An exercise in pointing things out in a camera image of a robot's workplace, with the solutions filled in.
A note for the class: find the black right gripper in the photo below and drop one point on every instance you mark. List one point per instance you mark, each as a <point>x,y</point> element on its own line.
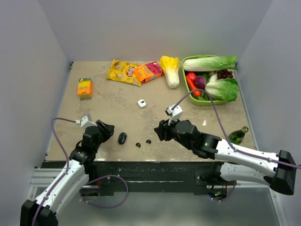
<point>163,130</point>

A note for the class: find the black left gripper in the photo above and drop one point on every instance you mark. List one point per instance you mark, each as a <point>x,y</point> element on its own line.
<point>107,130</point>

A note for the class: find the white earbud charging case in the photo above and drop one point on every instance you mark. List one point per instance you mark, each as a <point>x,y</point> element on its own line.
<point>141,103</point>

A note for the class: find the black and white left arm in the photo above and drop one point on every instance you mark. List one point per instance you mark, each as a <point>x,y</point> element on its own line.
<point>85,150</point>

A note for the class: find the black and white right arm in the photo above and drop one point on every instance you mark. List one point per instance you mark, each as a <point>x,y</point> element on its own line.
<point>276,170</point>

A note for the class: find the black earbud charging case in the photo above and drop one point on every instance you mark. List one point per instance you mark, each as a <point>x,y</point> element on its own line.
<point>122,138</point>

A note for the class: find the green plastic basket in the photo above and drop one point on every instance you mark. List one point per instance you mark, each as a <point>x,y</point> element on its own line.
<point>204,99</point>

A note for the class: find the orange yellow sponge pack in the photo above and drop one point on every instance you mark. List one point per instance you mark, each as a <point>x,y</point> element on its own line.
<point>84,90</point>

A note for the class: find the orange red pepper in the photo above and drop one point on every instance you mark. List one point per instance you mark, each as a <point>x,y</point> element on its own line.
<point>196,93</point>

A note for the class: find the purple red onion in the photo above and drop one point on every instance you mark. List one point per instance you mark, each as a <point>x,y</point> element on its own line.
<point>200,82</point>

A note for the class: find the yellow chips bag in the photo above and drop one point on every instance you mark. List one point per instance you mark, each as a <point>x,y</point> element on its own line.
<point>123,71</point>

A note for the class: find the red apple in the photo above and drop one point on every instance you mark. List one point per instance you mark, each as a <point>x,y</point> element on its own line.
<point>191,76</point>

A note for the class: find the orange pink snack box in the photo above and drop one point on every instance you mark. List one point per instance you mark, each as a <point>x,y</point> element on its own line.
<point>148,72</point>

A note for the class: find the yellow white napa cabbage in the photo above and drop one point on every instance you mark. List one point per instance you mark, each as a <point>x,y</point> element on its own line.
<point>170,68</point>

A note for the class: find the green glass bottle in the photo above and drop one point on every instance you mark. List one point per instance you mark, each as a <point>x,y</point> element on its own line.
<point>237,137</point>

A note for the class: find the green leafy bok choy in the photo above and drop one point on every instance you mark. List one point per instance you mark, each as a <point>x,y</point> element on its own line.
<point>222,89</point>

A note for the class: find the purple grapes bunch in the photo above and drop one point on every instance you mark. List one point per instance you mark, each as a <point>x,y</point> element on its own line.
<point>223,74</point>

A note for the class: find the long green white cabbage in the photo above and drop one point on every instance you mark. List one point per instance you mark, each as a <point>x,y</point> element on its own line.
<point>209,63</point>

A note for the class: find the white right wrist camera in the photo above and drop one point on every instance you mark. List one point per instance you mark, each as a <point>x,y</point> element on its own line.
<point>174,111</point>

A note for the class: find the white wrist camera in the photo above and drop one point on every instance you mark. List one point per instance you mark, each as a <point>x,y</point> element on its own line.
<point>85,121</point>
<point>174,111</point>

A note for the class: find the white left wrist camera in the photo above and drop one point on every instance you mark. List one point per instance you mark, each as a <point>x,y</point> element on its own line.
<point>85,121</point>

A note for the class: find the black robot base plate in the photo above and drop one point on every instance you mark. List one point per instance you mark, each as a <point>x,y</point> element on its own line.
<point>199,178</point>

